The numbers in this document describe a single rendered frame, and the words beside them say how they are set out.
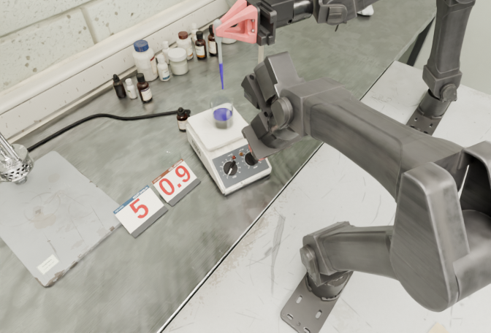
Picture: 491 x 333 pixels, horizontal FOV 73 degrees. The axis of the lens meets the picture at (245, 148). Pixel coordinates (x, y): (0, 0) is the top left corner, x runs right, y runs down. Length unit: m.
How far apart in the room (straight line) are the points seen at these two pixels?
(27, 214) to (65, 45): 0.46
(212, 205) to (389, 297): 0.39
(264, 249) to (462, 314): 0.37
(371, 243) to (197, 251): 0.39
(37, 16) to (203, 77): 0.46
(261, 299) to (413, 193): 0.43
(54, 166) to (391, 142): 0.77
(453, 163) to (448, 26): 0.56
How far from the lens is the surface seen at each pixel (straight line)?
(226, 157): 0.75
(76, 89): 1.07
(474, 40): 2.06
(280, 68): 0.52
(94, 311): 0.71
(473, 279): 0.34
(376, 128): 0.36
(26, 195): 0.90
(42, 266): 0.78
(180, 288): 0.68
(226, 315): 0.66
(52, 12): 1.03
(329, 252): 0.53
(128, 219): 0.75
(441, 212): 0.30
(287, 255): 0.70
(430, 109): 1.03
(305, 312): 0.66
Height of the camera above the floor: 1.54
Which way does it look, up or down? 48 degrees down
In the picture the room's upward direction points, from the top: straight up
